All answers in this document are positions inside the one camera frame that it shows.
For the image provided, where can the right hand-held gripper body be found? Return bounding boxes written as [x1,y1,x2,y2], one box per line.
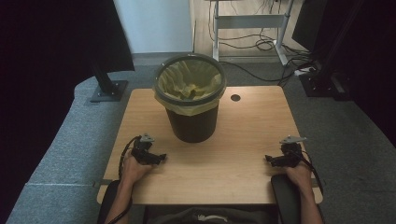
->
[278,135,308,168]

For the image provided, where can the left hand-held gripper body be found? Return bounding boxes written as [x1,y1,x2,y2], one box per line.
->
[130,133,157,166]

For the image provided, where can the black trash bin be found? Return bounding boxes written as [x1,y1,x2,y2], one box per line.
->
[165,105,220,145]

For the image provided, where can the yellow trash bag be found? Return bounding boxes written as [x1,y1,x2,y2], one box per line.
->
[153,59,227,118]

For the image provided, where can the grey bin ring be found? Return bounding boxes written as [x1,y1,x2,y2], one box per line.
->
[152,52,228,107]

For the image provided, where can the person's left hand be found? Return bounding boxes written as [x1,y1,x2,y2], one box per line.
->
[120,151,154,189]

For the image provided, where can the person's right hand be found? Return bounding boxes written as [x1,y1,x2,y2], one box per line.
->
[284,157,314,191]

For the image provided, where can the black chair armrest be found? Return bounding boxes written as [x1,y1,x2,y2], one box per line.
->
[270,174,303,224]
[97,180,121,224]

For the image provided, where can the person's dark clothing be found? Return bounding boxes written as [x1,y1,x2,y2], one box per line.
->
[146,206,278,224]

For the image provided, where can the black stand with heavy base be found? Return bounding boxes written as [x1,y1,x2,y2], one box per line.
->
[298,0,354,102]

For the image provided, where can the white power strip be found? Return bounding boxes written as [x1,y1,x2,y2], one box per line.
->
[293,66,316,77]

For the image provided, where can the black curtain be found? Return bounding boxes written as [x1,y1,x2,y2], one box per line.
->
[0,0,135,224]

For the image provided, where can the black stand with base plate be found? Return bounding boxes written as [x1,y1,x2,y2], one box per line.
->
[89,62,130,104]

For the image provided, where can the long black floor cable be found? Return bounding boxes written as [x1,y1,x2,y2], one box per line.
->
[219,60,302,84]

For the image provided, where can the bundle of black floor cables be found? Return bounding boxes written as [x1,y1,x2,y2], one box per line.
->
[207,0,314,89]

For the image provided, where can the white desk frame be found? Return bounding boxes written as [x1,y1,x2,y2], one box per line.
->
[205,0,295,68]

